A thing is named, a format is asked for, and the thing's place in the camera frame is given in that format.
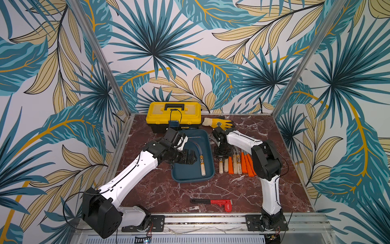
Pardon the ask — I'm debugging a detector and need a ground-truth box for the aluminium front rail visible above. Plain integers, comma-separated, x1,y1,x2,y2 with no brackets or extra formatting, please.
71,212,336,235

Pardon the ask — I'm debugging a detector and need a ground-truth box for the yellow work glove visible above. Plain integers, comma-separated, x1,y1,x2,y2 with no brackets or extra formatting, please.
201,118,235,130

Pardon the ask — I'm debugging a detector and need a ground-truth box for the teal plastic tray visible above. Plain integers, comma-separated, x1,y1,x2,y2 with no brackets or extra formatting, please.
171,129,215,183

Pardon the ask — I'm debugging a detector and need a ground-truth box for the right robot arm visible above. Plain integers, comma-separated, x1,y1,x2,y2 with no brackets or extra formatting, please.
212,127,288,231

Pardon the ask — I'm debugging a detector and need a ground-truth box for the red black pipe wrench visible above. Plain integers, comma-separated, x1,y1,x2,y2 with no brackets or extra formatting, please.
190,198,233,212

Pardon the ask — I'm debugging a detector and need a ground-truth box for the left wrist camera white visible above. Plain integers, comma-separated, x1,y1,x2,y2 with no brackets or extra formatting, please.
176,133,188,151

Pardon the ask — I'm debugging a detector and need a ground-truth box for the yellow black toolbox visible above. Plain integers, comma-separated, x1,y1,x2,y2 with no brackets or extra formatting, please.
146,102,202,133

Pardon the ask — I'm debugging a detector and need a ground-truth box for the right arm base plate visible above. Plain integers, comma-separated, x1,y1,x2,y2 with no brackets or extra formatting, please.
245,214,288,232

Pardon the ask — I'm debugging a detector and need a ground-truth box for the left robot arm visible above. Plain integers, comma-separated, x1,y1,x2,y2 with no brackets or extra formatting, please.
81,128,197,239

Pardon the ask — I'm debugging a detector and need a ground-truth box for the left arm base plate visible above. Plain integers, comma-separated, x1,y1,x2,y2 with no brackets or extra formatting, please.
121,215,165,233

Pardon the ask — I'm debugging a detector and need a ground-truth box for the wooden sickle blue sheath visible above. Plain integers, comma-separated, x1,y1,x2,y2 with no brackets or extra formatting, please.
192,142,206,176

